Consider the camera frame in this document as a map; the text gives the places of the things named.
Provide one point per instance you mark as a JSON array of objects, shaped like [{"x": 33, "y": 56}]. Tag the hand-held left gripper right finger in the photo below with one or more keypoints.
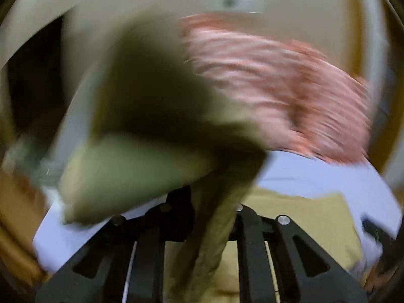
[{"x": 250, "y": 228}]

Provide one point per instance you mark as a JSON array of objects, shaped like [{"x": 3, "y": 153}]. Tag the yellow folded cloth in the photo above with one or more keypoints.
[{"x": 315, "y": 221}]

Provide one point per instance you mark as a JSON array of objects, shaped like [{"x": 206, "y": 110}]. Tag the white wall plate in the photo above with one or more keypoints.
[{"x": 232, "y": 2}]

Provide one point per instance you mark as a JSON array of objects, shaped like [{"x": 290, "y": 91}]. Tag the olive green pants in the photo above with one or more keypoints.
[{"x": 148, "y": 101}]

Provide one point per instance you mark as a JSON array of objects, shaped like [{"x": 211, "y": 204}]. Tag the brown wooden furniture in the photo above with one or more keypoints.
[{"x": 17, "y": 214}]

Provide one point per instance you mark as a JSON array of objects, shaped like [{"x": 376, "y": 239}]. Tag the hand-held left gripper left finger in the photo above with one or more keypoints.
[{"x": 152, "y": 227}]

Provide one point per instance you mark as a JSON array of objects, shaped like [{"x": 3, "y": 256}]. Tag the white bed sheet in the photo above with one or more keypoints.
[{"x": 303, "y": 173}]

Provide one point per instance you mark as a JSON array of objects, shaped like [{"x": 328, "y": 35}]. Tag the pink striped cloth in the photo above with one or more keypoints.
[{"x": 268, "y": 94}]

